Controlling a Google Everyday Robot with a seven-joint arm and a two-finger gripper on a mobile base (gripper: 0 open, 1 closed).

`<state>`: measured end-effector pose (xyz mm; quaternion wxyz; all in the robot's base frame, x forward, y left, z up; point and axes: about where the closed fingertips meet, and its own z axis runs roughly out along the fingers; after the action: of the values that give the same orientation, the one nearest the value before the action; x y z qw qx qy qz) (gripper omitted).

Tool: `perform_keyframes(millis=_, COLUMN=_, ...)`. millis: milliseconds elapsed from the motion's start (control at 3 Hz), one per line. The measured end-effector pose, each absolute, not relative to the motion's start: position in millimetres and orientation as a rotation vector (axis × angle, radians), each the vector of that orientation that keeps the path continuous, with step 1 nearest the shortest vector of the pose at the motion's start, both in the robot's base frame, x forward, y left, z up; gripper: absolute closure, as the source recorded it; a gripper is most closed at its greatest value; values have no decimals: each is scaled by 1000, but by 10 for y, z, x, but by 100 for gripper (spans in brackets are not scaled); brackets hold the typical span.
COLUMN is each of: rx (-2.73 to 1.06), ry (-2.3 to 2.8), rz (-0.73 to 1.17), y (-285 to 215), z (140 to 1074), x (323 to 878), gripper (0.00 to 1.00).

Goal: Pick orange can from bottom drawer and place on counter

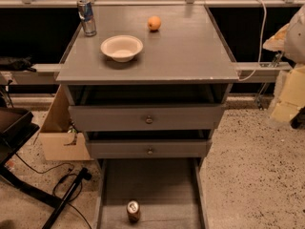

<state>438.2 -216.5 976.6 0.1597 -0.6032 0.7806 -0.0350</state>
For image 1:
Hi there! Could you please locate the orange soda can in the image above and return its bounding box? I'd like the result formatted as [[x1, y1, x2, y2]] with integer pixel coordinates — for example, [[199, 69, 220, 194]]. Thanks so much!
[[126, 200, 140, 222]]

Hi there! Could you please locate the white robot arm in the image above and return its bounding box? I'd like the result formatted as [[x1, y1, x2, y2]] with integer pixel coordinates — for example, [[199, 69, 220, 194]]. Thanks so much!
[[263, 6, 305, 127]]

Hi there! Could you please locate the grey drawer cabinet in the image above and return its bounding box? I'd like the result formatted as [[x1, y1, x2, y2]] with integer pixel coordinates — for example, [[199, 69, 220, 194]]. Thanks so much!
[[55, 4, 240, 160]]

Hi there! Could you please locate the grey middle drawer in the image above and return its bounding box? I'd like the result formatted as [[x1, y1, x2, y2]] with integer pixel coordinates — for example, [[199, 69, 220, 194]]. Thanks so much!
[[86, 139, 212, 158]]

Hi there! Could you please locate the grey drawer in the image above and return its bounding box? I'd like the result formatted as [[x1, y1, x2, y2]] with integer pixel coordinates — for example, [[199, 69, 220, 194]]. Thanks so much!
[[86, 139, 212, 158], [69, 104, 225, 132], [92, 158, 210, 229]]

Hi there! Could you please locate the grey top drawer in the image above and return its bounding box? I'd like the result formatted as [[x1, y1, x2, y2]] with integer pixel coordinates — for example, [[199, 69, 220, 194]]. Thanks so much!
[[69, 104, 225, 132]]

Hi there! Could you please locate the grey bottom drawer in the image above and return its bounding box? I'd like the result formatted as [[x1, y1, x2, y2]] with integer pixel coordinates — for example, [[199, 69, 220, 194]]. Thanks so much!
[[92, 158, 210, 229]]

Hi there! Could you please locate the blue silver energy drink can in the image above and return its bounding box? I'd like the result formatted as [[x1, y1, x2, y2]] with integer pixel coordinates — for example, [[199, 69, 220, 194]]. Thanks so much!
[[77, 0, 96, 36]]

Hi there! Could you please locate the white paper bowl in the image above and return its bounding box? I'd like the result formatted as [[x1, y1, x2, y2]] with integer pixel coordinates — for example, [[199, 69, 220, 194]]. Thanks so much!
[[100, 35, 143, 63]]

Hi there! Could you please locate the orange fruit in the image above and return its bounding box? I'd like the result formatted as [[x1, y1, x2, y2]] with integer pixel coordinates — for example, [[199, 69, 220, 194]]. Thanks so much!
[[148, 16, 161, 31]]

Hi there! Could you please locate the cardboard box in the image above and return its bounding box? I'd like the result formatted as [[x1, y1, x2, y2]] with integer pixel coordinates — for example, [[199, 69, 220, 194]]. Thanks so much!
[[38, 87, 91, 161]]

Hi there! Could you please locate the black chair base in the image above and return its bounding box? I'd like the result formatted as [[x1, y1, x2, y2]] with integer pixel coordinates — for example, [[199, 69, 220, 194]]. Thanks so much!
[[0, 107, 93, 229]]

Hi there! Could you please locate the metal rail frame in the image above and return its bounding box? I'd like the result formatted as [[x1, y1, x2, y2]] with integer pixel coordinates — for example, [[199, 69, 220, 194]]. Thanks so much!
[[0, 0, 305, 85]]

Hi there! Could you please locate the black cable on floor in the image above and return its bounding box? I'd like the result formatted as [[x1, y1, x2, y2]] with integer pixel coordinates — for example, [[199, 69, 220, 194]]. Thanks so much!
[[14, 152, 93, 229]]

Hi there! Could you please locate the black bag on rail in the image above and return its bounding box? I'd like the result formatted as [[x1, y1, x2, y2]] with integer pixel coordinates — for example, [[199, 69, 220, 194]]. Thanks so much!
[[0, 56, 35, 72]]

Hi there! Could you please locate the white cable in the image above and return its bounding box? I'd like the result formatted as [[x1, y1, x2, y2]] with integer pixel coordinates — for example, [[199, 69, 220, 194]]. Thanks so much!
[[237, 0, 268, 82]]

